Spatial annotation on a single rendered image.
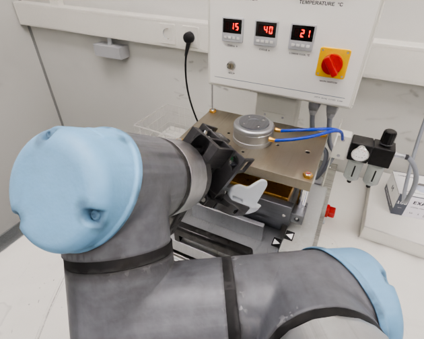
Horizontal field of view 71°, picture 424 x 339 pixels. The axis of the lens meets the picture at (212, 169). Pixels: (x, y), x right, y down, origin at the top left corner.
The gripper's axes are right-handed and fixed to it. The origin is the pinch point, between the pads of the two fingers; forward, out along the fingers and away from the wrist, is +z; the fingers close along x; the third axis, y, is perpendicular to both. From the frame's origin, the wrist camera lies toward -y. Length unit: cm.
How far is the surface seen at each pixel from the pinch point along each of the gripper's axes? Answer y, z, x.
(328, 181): 9.3, 35.3, -14.9
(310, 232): 1.1, 9.3, -17.1
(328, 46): 29.6, 13.3, 3.0
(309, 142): 13.6, 14.0, -6.1
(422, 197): 21, 49, -37
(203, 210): -9.2, 7.0, 0.5
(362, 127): 29, 64, -13
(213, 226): -10.7, 8.0, -2.9
